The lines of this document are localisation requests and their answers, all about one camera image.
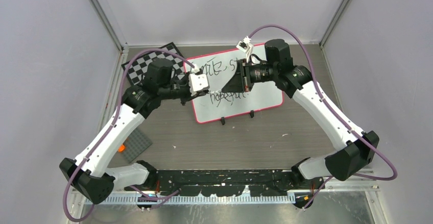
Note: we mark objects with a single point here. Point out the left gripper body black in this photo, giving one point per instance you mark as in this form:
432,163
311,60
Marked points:
180,90

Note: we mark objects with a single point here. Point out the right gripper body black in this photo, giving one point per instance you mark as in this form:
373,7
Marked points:
256,73

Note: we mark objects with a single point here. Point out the whiteboard with pink frame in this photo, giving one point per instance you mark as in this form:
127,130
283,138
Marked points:
219,68

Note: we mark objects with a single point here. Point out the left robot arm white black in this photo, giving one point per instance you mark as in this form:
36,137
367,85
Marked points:
89,173

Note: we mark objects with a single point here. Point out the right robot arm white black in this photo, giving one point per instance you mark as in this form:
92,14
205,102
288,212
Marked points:
351,143

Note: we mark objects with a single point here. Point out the black white chessboard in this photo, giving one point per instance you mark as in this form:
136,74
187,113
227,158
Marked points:
151,60

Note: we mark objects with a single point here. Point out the grey studded baseplate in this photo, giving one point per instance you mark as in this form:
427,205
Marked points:
136,143

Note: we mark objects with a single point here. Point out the orange curved brick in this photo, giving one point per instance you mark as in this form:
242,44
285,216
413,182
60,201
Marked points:
121,148

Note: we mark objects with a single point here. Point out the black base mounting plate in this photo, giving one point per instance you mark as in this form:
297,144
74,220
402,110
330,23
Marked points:
225,183

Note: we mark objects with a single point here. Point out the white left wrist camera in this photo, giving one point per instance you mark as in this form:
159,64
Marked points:
198,82

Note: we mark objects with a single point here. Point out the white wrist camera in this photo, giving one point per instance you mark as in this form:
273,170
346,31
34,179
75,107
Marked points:
246,47
198,82

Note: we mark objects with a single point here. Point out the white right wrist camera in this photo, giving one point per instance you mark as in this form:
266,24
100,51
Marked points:
246,47

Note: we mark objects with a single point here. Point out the aluminium frame rail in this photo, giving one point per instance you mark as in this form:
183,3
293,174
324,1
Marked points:
299,198

